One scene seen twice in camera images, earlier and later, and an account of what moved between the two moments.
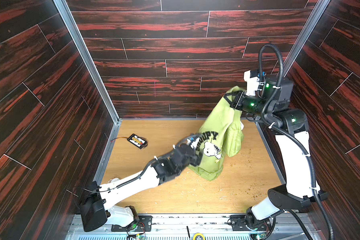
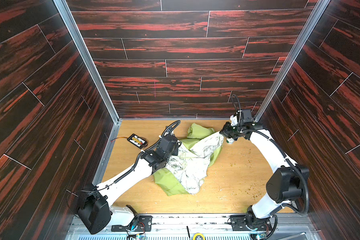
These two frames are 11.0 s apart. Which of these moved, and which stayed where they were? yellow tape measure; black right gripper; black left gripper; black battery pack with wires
Moved: black right gripper; black left gripper
Stayed: yellow tape measure; black battery pack with wires
